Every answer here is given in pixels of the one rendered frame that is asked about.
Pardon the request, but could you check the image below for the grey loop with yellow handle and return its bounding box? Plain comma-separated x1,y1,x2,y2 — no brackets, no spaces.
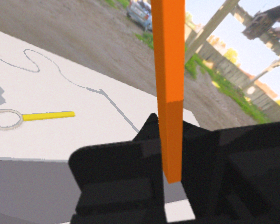
0,109,75,131

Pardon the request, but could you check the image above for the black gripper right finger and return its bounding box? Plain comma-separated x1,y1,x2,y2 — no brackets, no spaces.
181,120,280,218

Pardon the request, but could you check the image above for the grey ring with orange handle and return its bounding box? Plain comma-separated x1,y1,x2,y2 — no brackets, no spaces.
151,0,186,184

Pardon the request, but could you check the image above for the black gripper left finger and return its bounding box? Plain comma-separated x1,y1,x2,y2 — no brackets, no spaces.
69,113,165,205

